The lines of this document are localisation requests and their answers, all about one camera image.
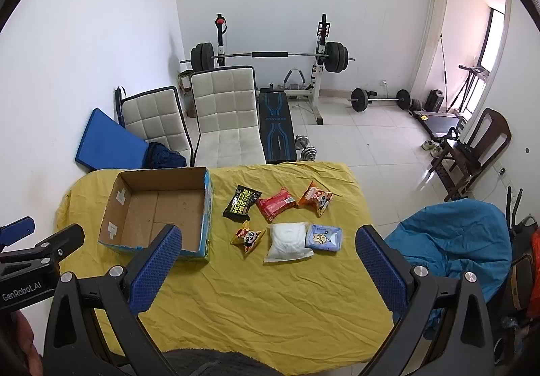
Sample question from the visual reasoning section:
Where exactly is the long barbell with black plates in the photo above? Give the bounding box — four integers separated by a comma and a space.
181, 41, 356, 74

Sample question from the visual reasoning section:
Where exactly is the white bench press rack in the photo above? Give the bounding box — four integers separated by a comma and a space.
213, 13, 332, 126

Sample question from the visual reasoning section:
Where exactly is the grey grip handle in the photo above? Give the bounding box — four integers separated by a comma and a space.
282, 68, 311, 92

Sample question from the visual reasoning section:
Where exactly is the black exercise machine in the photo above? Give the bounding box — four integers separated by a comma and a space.
504, 186, 540, 237

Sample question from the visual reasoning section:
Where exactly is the person's left forearm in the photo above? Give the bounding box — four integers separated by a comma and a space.
0, 309, 47, 376

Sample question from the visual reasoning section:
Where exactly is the cardboard box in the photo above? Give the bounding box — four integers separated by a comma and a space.
98, 166, 214, 262

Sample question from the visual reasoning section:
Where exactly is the large white padded chair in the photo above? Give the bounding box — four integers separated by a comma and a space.
189, 66, 267, 168

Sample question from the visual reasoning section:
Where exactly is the black and blue weight bench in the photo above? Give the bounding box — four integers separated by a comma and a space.
257, 87, 298, 164

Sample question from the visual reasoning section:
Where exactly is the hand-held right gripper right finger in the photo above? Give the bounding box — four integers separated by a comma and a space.
355, 225, 494, 376

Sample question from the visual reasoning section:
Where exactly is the light blue tissue packet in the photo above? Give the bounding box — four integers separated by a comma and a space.
304, 223, 343, 252

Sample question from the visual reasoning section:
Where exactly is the small white padded chair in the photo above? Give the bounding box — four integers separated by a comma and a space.
120, 86, 192, 168

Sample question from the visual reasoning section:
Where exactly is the yellow panda snack packet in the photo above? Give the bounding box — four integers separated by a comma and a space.
229, 220, 266, 255

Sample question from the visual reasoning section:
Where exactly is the small black appliance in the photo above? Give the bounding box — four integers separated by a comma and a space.
424, 89, 446, 111

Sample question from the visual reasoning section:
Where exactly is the dark grey fleece clothing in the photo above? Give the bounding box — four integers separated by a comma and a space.
162, 348, 288, 376

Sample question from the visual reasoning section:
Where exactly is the window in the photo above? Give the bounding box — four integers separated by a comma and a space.
481, 7, 507, 74

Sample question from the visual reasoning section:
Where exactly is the orange snack packet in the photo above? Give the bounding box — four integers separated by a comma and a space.
298, 181, 336, 217

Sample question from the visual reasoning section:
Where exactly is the black treadmill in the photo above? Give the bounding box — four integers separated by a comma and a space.
411, 64, 490, 140

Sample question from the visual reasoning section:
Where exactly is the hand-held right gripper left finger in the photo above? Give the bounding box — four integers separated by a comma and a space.
44, 224, 183, 376

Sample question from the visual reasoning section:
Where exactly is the yellow tablecloth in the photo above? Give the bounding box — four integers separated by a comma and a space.
55, 161, 395, 374

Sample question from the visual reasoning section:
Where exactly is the door frame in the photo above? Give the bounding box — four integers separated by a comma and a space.
415, 0, 513, 149

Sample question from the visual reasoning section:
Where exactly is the dark wooden chair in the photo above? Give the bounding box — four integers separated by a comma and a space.
428, 107, 512, 202

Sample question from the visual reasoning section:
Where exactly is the white packet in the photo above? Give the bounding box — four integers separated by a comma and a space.
264, 221, 315, 264

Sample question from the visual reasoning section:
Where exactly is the black pole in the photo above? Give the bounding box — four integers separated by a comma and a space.
114, 85, 128, 128

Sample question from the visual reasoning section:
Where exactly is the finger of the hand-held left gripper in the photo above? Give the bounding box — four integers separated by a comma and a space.
0, 216, 37, 252
0, 223, 85, 271

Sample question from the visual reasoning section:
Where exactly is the red packet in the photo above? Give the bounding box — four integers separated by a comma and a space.
256, 187, 297, 224

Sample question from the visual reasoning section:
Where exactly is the short barbell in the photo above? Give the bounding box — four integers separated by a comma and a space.
348, 87, 412, 113

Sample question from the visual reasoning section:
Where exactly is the blue mat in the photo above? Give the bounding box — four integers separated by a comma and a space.
75, 107, 150, 172

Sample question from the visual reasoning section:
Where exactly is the blue beanbag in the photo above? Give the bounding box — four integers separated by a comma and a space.
384, 198, 513, 339

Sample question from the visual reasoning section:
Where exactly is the black wipes packet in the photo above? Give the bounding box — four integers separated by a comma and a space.
223, 184, 263, 222

